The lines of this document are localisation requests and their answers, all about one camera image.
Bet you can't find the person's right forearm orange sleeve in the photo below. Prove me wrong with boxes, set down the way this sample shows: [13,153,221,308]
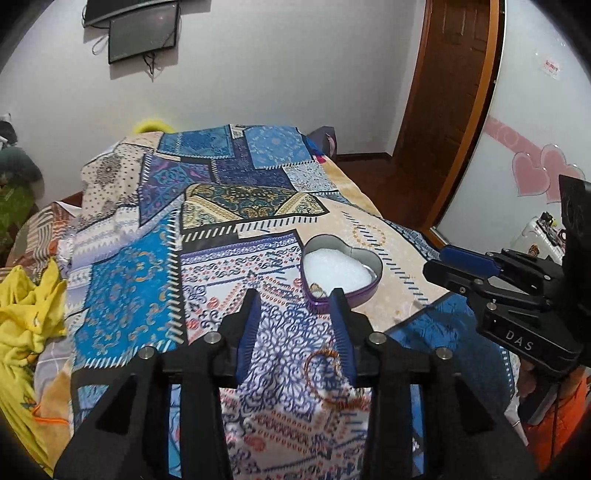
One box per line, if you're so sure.
[521,362,591,464]

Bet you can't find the white wardrobe door pink hearts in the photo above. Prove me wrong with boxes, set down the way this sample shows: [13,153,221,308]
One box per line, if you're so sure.
[429,0,591,259]

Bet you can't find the green plush toy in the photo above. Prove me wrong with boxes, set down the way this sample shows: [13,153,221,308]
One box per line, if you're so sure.
[0,147,43,252]

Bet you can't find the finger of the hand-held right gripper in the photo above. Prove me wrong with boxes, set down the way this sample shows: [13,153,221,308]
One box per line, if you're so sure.
[438,244,565,280]
[423,260,560,308]

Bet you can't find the brown wooden door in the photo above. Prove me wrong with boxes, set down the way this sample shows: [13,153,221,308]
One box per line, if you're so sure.
[389,0,505,228]

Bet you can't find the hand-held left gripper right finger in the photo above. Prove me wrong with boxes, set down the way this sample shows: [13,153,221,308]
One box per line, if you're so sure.
[327,287,539,480]

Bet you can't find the white suitcase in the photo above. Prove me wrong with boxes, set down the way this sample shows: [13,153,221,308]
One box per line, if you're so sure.
[509,213,568,265]

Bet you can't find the yellow cloth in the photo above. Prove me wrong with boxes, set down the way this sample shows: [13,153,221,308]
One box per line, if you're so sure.
[0,258,71,477]

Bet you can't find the purple heart-shaped tin box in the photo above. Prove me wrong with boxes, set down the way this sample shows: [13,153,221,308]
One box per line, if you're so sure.
[300,235,384,315]

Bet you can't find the gold bracelet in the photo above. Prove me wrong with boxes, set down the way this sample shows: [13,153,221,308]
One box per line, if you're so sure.
[304,347,371,410]

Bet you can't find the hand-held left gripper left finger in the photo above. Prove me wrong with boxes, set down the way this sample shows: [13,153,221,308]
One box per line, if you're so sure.
[53,288,264,480]

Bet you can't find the small black wall monitor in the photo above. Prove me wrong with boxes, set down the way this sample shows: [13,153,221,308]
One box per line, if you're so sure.
[107,4,181,65]

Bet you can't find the large black wall monitor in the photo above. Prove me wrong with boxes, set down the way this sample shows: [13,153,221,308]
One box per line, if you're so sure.
[83,0,184,28]

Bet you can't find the blue patchwork blanket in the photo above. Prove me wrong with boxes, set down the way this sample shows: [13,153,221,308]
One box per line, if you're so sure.
[59,123,528,480]

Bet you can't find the yellow pillow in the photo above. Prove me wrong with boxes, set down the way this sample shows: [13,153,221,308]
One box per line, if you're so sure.
[133,117,177,136]

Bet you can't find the orange striped bedding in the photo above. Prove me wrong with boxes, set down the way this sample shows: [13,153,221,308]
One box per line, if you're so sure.
[8,202,85,269]

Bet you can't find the purple bag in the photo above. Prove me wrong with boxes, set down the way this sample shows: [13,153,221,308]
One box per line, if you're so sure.
[306,126,339,158]

